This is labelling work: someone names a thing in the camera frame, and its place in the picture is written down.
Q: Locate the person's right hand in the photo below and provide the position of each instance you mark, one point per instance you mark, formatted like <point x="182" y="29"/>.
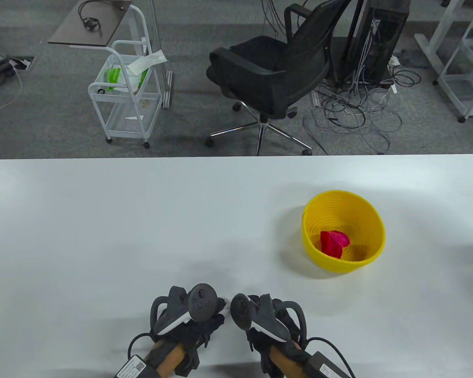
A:
<point x="260" y="342"/>

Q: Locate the person's left hand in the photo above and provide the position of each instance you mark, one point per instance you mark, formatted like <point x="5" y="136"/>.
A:
<point x="197" y="332"/>

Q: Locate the pink sock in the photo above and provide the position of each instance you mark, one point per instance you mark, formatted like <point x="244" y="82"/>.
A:
<point x="341" y="237"/>
<point x="331" y="246"/>

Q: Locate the person's left forearm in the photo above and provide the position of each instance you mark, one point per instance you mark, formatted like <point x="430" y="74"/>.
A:
<point x="169" y="358"/>

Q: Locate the person's right forearm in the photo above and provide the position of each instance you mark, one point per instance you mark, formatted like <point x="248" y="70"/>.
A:
<point x="285" y="362"/>

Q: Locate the grey white hand controller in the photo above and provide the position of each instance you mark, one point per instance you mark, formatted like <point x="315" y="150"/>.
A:
<point x="240" y="311"/>
<point x="203" y="301"/>

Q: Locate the black labelled wrist box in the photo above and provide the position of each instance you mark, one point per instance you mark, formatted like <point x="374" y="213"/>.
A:
<point x="323" y="366"/>
<point x="132" y="368"/>

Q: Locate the yellow woven basket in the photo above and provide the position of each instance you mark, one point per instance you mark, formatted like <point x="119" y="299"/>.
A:
<point x="358" y="220"/>

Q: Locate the white rolling cart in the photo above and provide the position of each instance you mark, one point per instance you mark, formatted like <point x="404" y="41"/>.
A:
<point x="130" y="122"/>

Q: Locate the grey metal stand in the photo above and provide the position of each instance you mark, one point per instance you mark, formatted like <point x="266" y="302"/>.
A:
<point x="168" y="90"/>

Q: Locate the black office chair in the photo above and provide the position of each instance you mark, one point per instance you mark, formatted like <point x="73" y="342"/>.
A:
<point x="268" y="75"/>

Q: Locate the green white packet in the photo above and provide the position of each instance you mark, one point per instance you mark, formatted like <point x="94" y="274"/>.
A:
<point x="112" y="76"/>

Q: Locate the white cloth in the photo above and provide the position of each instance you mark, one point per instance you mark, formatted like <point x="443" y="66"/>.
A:
<point x="149" y="60"/>

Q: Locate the white metal rack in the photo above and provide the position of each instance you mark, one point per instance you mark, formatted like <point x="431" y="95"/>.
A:
<point x="451" y="96"/>

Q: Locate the white power strip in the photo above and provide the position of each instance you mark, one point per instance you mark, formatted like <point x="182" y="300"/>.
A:
<point x="394" y="61"/>

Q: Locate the floor socket box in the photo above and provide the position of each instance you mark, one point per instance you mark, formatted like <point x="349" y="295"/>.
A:
<point x="21" y="63"/>

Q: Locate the brown top side table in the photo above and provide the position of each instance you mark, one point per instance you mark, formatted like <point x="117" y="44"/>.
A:
<point x="71" y="33"/>

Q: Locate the black computer tower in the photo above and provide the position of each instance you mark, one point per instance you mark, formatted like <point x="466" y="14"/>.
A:
<point x="386" y="39"/>

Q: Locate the white desk frame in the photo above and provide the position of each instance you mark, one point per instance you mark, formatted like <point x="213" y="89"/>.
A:
<point x="427" y="49"/>

